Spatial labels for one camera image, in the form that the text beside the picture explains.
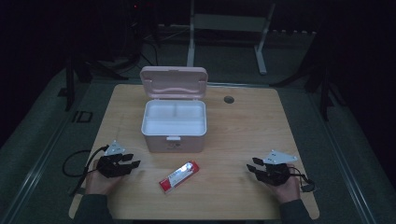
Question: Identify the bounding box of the person's right hand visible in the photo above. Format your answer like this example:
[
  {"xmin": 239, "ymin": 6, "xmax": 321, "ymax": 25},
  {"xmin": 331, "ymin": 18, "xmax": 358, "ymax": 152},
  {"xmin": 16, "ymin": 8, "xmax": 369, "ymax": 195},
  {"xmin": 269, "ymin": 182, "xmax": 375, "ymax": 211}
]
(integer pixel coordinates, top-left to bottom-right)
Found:
[{"xmin": 268, "ymin": 168, "xmax": 302, "ymax": 205}]

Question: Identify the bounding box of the black stand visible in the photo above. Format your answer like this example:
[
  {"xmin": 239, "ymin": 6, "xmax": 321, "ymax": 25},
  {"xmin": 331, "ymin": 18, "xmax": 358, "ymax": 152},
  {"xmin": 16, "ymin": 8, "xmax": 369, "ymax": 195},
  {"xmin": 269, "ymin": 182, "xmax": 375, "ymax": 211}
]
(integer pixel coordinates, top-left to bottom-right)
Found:
[
  {"xmin": 270, "ymin": 31, "xmax": 345, "ymax": 122},
  {"xmin": 64, "ymin": 55, "xmax": 129, "ymax": 112}
]

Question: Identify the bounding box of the white shelf cabinet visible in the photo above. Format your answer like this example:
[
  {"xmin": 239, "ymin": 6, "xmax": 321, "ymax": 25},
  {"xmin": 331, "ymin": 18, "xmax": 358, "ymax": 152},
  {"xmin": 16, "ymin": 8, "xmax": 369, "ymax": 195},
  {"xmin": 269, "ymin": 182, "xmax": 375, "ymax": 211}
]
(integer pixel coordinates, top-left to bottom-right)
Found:
[{"xmin": 142, "ymin": 100, "xmax": 206, "ymax": 136}]

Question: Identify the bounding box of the pink storage box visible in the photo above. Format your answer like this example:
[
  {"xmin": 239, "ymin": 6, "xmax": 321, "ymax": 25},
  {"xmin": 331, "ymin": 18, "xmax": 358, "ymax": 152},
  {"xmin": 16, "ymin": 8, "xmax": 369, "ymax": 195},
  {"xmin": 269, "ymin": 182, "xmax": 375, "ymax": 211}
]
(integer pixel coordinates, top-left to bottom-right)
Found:
[{"xmin": 139, "ymin": 65, "xmax": 209, "ymax": 154}]

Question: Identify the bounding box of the red and white carton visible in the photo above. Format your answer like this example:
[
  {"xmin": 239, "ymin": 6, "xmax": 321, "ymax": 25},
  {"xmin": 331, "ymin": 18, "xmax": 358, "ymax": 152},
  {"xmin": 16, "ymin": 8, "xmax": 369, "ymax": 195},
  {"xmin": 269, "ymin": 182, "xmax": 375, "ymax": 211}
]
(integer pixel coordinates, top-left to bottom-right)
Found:
[{"xmin": 158, "ymin": 160, "xmax": 201, "ymax": 195}]

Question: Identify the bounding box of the black cable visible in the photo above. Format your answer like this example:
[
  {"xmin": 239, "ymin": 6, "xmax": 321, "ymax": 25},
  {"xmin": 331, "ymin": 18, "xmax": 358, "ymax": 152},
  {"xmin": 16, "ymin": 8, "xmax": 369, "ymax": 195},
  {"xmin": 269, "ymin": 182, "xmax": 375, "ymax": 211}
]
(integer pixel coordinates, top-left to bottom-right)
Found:
[
  {"xmin": 289, "ymin": 166, "xmax": 318, "ymax": 192},
  {"xmin": 62, "ymin": 145, "xmax": 110, "ymax": 197}
]

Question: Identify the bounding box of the black floor plate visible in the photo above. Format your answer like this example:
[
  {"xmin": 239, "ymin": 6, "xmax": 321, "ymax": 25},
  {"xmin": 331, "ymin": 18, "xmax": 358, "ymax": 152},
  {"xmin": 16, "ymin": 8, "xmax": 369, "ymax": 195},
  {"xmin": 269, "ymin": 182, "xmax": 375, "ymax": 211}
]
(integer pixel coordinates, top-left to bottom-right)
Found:
[{"xmin": 71, "ymin": 110, "xmax": 94, "ymax": 123}]

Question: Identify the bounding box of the person's left hand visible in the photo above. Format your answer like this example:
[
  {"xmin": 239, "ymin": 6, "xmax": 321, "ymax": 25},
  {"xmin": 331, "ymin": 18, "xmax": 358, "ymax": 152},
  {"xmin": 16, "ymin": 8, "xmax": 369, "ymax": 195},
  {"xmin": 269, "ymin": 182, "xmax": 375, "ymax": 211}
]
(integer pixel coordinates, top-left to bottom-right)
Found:
[{"xmin": 84, "ymin": 169, "xmax": 122, "ymax": 196}]

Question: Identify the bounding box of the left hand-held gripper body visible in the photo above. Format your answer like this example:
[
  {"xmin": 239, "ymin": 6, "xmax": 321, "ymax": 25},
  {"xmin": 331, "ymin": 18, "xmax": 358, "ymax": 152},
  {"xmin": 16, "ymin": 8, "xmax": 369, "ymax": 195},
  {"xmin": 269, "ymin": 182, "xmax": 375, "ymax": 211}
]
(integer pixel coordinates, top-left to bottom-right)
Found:
[{"xmin": 96, "ymin": 140, "xmax": 134, "ymax": 179}]

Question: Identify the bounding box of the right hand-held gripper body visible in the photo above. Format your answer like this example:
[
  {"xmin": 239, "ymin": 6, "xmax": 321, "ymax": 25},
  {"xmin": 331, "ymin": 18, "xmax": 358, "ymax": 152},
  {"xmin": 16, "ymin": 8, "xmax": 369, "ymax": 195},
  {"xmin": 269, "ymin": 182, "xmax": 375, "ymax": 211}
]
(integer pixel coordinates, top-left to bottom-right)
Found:
[{"xmin": 256, "ymin": 149, "xmax": 299, "ymax": 187}]

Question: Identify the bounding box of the white metal stand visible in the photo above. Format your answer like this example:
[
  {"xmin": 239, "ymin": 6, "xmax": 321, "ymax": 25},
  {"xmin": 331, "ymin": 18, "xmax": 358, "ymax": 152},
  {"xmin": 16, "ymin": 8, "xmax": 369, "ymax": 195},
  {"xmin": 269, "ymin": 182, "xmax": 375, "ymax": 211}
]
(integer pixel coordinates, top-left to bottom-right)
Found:
[{"xmin": 186, "ymin": 0, "xmax": 276, "ymax": 76}]

